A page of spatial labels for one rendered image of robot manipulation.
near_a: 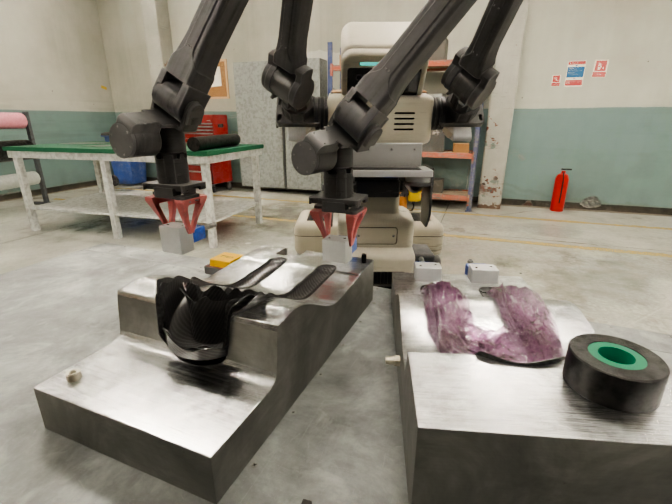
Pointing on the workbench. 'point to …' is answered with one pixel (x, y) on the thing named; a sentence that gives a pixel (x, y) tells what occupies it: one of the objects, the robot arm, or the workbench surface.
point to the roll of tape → (615, 373)
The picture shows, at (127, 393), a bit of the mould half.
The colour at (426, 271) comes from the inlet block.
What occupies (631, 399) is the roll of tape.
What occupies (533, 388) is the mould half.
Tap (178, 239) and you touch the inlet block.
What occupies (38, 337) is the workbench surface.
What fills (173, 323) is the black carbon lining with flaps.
